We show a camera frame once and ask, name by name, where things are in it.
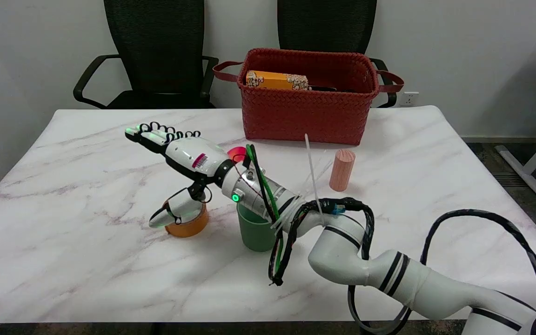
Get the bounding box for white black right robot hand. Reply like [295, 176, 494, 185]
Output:
[125, 122, 234, 229]

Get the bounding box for wooden cylinder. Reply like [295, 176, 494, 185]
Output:
[329, 149, 356, 192]

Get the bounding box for orange tape roll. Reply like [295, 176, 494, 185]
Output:
[165, 202, 209, 238]

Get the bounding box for green mug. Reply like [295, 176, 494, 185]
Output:
[237, 202, 278, 252]

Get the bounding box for orange snack box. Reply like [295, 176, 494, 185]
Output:
[246, 70, 309, 91]

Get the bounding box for black mesh office chair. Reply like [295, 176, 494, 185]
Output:
[73, 0, 220, 110]
[277, 0, 398, 108]

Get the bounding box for white zip tie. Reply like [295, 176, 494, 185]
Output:
[304, 134, 324, 219]

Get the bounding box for red woven basket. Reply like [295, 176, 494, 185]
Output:
[213, 48, 405, 146]

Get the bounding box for green cable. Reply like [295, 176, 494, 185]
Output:
[246, 144, 285, 275]

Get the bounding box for black wrapped cable bundle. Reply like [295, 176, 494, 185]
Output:
[268, 198, 375, 287]

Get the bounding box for long black cable loop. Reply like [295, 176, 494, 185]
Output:
[348, 209, 536, 335]

